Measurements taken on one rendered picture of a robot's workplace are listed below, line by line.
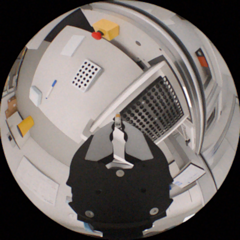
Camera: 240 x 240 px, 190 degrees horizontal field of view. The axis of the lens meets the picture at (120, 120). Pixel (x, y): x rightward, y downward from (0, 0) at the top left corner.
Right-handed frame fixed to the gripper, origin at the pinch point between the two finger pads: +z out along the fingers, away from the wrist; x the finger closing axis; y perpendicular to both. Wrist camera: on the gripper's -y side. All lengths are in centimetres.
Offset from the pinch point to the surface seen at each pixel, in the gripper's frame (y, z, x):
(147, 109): 0.8, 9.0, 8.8
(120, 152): 19.6, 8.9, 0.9
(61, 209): 267, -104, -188
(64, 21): -64, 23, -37
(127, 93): -3.4, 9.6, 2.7
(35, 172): 190, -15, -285
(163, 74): -11.4, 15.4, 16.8
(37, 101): -4, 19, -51
